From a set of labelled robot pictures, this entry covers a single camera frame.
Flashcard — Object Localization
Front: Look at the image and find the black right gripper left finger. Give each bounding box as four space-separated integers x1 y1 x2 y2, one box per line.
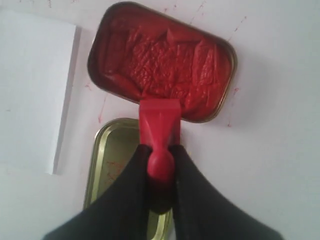
43 144 151 240

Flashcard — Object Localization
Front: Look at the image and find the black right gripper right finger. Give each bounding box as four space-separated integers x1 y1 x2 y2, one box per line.
169 145 283 240

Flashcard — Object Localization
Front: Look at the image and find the red plastic stamp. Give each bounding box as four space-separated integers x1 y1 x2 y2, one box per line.
139 99 182 186

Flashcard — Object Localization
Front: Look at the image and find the red ink pad tin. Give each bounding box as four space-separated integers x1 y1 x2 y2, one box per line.
87 1 237 123

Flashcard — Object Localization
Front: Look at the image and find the gold metal tin lid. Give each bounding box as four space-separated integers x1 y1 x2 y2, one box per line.
83 117 176 240

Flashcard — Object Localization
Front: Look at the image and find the white paper sheet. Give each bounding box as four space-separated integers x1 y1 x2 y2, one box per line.
0 8 80 174

